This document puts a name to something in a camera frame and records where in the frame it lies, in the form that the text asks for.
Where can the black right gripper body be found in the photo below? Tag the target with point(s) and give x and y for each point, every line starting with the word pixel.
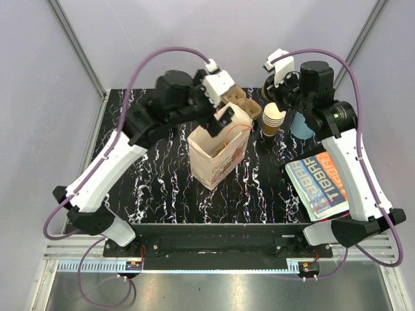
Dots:
pixel 287 94

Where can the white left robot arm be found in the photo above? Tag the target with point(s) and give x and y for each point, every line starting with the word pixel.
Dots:
pixel 84 197

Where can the aluminium frame post right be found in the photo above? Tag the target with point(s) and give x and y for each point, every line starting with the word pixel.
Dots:
pixel 354 22

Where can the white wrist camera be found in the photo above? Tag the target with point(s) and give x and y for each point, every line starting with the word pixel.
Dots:
pixel 216 83
pixel 280 68

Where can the paper bag orange handles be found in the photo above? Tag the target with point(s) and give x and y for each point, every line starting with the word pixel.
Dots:
pixel 213 158

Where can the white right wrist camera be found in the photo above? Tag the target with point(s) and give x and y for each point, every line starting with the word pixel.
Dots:
pixel 280 68

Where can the aluminium frame post left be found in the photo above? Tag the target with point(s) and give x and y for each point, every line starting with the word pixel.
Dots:
pixel 64 23

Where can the pulp cup carrier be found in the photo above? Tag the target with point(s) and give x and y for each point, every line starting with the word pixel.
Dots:
pixel 238 96

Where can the stack of paper cups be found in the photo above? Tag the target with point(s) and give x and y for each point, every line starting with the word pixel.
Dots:
pixel 272 119

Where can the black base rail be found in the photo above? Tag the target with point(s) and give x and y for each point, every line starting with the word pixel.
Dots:
pixel 217 246

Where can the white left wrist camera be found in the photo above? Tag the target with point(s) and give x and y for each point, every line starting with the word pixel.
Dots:
pixel 216 83

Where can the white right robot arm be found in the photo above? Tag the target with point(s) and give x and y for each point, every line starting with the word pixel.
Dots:
pixel 371 212

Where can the aluminium frame post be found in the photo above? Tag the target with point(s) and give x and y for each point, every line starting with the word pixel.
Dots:
pixel 64 23
pixel 354 22

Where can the single brown paper cup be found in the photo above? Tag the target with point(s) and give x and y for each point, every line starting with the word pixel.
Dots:
pixel 264 93

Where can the blue cup holder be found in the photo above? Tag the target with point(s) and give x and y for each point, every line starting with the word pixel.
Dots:
pixel 299 129

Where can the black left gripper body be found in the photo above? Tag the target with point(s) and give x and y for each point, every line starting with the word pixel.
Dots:
pixel 200 108

